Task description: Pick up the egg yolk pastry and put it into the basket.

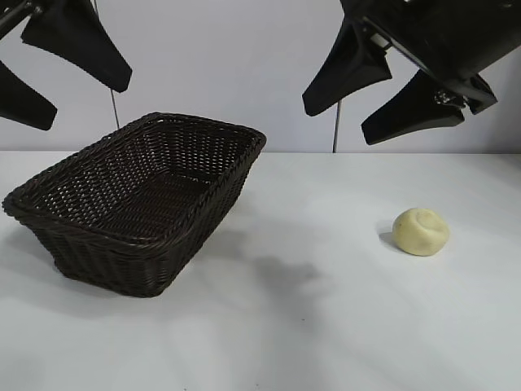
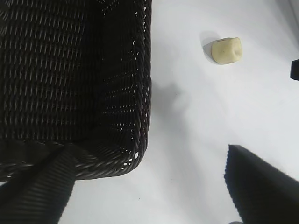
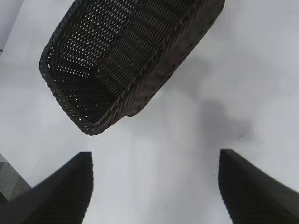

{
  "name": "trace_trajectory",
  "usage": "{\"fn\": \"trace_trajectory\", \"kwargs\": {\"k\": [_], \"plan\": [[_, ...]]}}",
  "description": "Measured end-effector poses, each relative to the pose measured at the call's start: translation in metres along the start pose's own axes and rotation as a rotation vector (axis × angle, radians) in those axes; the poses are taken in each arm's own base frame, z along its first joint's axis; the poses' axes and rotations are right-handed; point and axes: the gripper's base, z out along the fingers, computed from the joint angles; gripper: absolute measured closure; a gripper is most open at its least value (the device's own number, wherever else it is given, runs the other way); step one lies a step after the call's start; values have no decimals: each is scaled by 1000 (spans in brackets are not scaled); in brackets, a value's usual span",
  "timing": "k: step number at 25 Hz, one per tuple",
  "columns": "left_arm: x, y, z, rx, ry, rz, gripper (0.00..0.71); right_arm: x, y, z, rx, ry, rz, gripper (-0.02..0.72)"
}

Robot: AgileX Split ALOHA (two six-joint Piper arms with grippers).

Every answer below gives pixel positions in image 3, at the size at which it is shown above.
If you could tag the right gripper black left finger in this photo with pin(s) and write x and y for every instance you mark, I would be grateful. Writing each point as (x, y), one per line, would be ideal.
(58, 198)

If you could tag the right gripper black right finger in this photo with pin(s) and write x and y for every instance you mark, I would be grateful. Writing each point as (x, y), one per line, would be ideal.
(252, 198)

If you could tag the dark brown wicker basket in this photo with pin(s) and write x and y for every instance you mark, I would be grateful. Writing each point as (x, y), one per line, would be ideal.
(105, 58)

